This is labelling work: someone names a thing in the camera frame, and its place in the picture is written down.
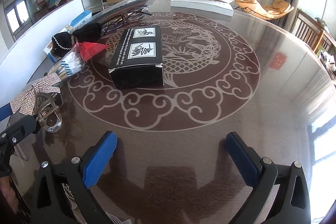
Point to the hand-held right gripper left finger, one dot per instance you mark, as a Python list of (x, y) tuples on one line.
[(99, 158)]

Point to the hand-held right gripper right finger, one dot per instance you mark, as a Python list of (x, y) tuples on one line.
[(242, 158)]

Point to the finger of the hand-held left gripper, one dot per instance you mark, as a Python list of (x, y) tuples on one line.
[(21, 127), (5, 109)]

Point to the rhinestone bow hair clip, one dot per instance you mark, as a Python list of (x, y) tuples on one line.
[(29, 98)]

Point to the cotton swab bag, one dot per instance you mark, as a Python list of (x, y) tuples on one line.
[(73, 61)]

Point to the red packet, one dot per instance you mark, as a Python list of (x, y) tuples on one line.
[(89, 49)]

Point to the black knit sock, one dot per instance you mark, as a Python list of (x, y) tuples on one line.
[(88, 31)]

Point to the blue and white box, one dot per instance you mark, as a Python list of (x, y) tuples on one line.
[(81, 18)]

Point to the black cloth with white trim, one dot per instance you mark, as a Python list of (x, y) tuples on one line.
[(61, 41)]

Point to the black box with white labels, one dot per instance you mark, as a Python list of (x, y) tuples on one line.
[(136, 56)]

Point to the wooden slatted chair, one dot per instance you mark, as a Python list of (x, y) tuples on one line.
[(307, 27)]

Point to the orange lounge chair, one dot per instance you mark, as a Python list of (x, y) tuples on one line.
[(262, 7)]

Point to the white flat box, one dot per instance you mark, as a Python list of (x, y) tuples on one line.
[(202, 3)]

